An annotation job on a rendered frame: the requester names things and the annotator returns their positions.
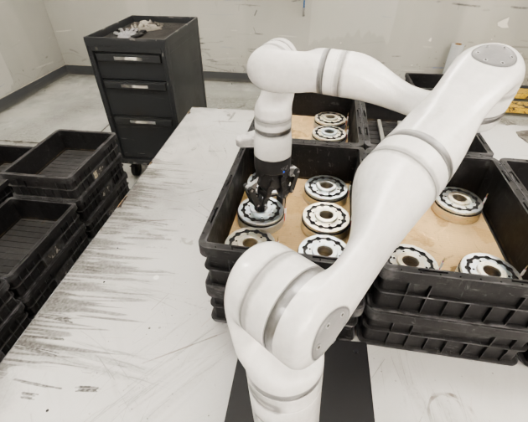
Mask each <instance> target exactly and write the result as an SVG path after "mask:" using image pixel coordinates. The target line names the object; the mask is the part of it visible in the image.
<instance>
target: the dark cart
mask: <svg viewBox="0 0 528 422"><path fill-rule="evenodd" d="M149 19H151V21H152V22H154V21H155V22H159V23H162V24H163V26H162V27H161V29H160V30H154V31H148V32H146V33H143V35H142V36H139V37H136V38H133V39H130V38H118V37H117V36H116V35H115V34H113V33H114V32H115V31H116V29H117V28H122V29H123V31H125V30H124V28H128V27H131V24H132V26H133V24H134V22H137V23H138V24H139V22H140V21H142V20H146V21H148V22H149ZM117 32H118V33H120V31H117ZM83 39H84V42H85V46H86V49H87V53H88V55H89V58H90V62H91V66H92V69H93V72H94V75H95V78H96V83H97V86H98V89H99V91H100V95H101V99H102V103H103V105H104V108H105V112H106V116H107V120H108V122H109V125H110V128H111V132H115V133H116V140H115V143H116V144H117V145H118V146H117V147H116V148H117V150H118V152H120V153H121V155H122V160H121V163H130V164H131V166H129V167H131V171H132V175H133V176H139V175H140V174H141V171H142V166H141V165H149V163H150V162H151V161H152V160H153V159H154V157H155V156H156V155H157V153H158V152H159V150H160V149H161V148H162V146H163V145H164V143H165V142H166V141H167V140H168V139H169V137H170V136H171V135H172V133H173V132H174V130H175V129H176V128H177V126H178V125H179V123H180V122H181V121H182V120H183V119H184V117H185V116H186V115H187V113H188V112H189V110H190V109H191V108H192V107H206V108H207V103H206V95H205V87H204V72H203V64H202V56H201V48H200V40H199V25H198V17H174V16H144V15H131V16H129V17H127V18H124V19H122V20H120V21H118V22H116V23H113V24H111V25H109V26H106V27H104V28H102V29H100V30H97V31H95V32H94V33H90V34H88V35H86V36H85V37H83Z"/></svg>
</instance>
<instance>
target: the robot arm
mask: <svg viewBox="0 0 528 422"><path fill-rule="evenodd" d="M246 70H247V74H248V77H249V79H250V80H251V82H252V83H253V84H254V85H255V86H256V87H258V88H260V89H261V94H260V96H259V98H258V100H257V101H256V104H255V130H254V131H249V132H246V133H243V134H240V135H238V136H237V137H236V145H237V146H238V147H254V163H255V169H256V175H255V177H254V181H252V182H251V183H249V184H248V183H244V184H243V188H244V189H245V192H246V195H247V197H248V198H249V201H250V203H252V204H253V205H254V206H255V207H256V208H258V212H264V211H266V210H267V203H268V199H269V198H270V197H271V195H272V191H273V190H275V189H276V190H277V193H278V194H277V201H279V202H280V203H281V204H282V206H283V209H284V208H285V203H286V197H287V195H288V194H289V193H292V192H293V191H294V188H295V186H296V183H297V180H298V176H299V173H300V169H299V168H297V167H295V166H294V165H291V156H292V101H293V97H294V94H295V93H305V92H313V93H318V94H321V95H331V96H337V97H342V98H347V99H352V100H360V101H364V102H367V103H371V104H373V105H376V106H381V107H384V108H386V109H389V110H392V111H395V112H399V113H401V114H403V115H406V118H405V119H404V120H403V121H402V122H401V123H400V124H399V125H398V126H397V127H396V128H395V129H394V130H393V131H392V132H391V133H390V134H389V135H388V136H386V137H385V138H384V139H383V140H382V141H381V142H380V143H379V144H378V145H377V146H376V147H375V149H374V150H373V151H372V152H371V153H370V154H369V155H368V156H367V157H366V158H365V159H364V160H363V162H362V163H361V164H360V165H359V167H358V168H357V170H356V173H355V177H354V181H353V187H352V221H351V229H350V234H349V241H348V243H347V245H346V246H345V248H344V250H343V252H342V254H341V255H340V257H339V258H338V259H337V260H336V261H335V262H334V264H333V265H331V266H330V267H329V268H328V269H326V270H325V269H324V268H322V267H320V266H319V265H316V264H315V263H313V262H312V261H311V260H308V259H307V258H305V257H303V256H302V255H300V254H299V253H297V252H296V251H294V250H292V249H290V248H288V247H287V246H286V245H284V244H280V243H278V242H274V241H265V242H261V243H259V244H255V245H253V246H252V247H250V249H248V250H247V251H246V252H245V253H244V254H243V255H242V256H241V257H240V258H239V259H238V261H236V263H235V265H234V266H233V268H232V270H231V272H230V274H229V277H228V280H227V283H226V287H225V298H224V303H225V317H226V320H227V324H228V328H229V331H230V336H231V340H232V342H233V346H234V349H235V352H236V356H237V357H238V359H239V360H240V362H241V364H242V365H243V367H244V368H245V370H246V376H247V382H248V388H249V393H250V398H251V407H252V413H253V418H254V422H319V412H320V402H321V393H322V382H323V375H324V353H325V352H326V351H327V349H328V348H329V347H330V345H331V344H333V343H334V342H335V340H336V337H337V336H338V335H339V333H340V332H341V330H342V329H343V327H344V325H345V324H346V323H347V321H348V320H349V318H350V317H351V315H352V314H353V312H354V311H355V309H356V307H357V306H358V305H359V303H360V301H361V300H362V298H363V297H364V295H365V293H366V292H367V291H368V289H369V288H370V286H371V284H372V283H373V281H374V280H375V278H376V277H377V276H378V274H379V273H380V271H381V269H382V267H383V266H384V264H385V263H386V262H387V261H388V259H389V258H390V256H391V255H392V253H393V252H394V251H395V249H396V248H397V246H398V245H399V244H400V242H402V241H403V239H404V238H405V237H406V235H407V234H408V233H409V232H410V231H411V229H412V228H413V227H414V225H415V224H416V223H417V221H418V220H419V219H420V218H421V217H422V216H423V215H424V214H425V213H426V211H427V210H428V209H429V208H430V207H431V206H432V204H433V203H434V201H435V200H436V199H437V197H438V196H439V195H440V193H441V192H442V191H443V190H444V189H445V187H446V186H447V184H448V183H449V181H450V180H451V178H452V177H453V175H454V173H455V172H456V171H457V169H458V167H459V165H460V163H461V161H462V160H463V158H464V156H465V154H466V152H467V151H468V149H469V147H470V145H471V143H472V141H473V139H474V137H475V135H476V133H480V132H485V131H488V130H491V129H492V128H494V127H495V126H496V125H497V124H498V123H499V122H500V120H501V118H502V117H503V115H504V113H505V112H506V110H507V109H508V107H509V105H510V103H511V101H512V100H513V99H514V97H515V95H516V93H517V91H518V90H519V88H520V86H521V84H522V82H523V80H524V77H525V61H524V60H523V58H522V56H521V55H520V53H519V52H518V51H517V50H516V49H514V48H512V47H510V46H509V45H507V44H500V43H487V44H479V45H476V46H473V47H471V48H469V49H466V50H465V51H463V52H462V53H461V54H460V55H458V56H457V57H456V58H455V60H454V61H453V62H452V63H451V65H450V66H449V68H448V70H447V71H446V72H445V74H444V75H443V77H442V78H441V79H440V80H439V82H438V83H437V85H436V86H435V87H434V89H433V90H424V89H421V88H418V87H416V86H414V85H411V84H409V83H407V82H406V81H404V80H403V79H401V78H400V77H399V76H397V75H395V74H394V73H393V72H392V71H390V70H389V69H388V68H387V67H385V66H384V65H383V64H382V63H381V62H379V61H378V60H376V59H374V58H372V57H370V56H369V55H367V54H362V53H359V52H355V51H348V50H341V49H328V48H318V49H313V50H310V51H297V50H296V48H295V47H294V45H293V44H292V43H291V42H290V41H289V40H287V39H284V38H276V39H272V40H270V41H268V42H267V43H265V44H263V45H262V46H261V47H259V48H258V49H256V50H255V51H254V52H253V53H252V54H251V56H250V58H249V59H248V61H247V66H246ZM290 182H291V185H290V186H289V183H290ZM257 185H258V189H257V190H256V186H257ZM256 192H258V195H257V196H256ZM262 197H263V199H262Z"/></svg>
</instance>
